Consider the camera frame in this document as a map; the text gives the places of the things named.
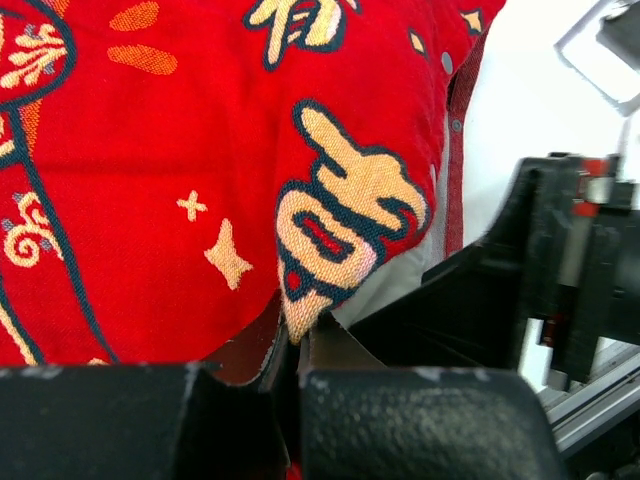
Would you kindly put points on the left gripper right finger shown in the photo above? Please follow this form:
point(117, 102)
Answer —
point(363, 420)

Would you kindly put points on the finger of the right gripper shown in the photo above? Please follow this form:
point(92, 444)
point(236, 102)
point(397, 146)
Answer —
point(465, 311)

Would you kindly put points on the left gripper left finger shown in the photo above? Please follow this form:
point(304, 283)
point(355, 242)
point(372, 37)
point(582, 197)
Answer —
point(212, 419)

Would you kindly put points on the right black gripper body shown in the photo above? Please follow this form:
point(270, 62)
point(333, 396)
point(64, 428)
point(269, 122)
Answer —
point(581, 270)

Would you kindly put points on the white pillow insert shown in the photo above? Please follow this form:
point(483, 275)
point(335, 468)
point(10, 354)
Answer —
point(402, 274)

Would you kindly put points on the red printed pillowcase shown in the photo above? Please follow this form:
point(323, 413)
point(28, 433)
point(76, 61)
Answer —
point(168, 167)

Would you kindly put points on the aluminium front rail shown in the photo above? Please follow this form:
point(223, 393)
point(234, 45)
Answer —
point(587, 411)

